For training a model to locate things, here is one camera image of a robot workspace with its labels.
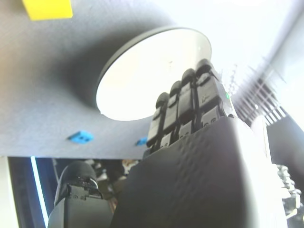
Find white plate with dark rim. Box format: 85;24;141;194
95;26;213;121

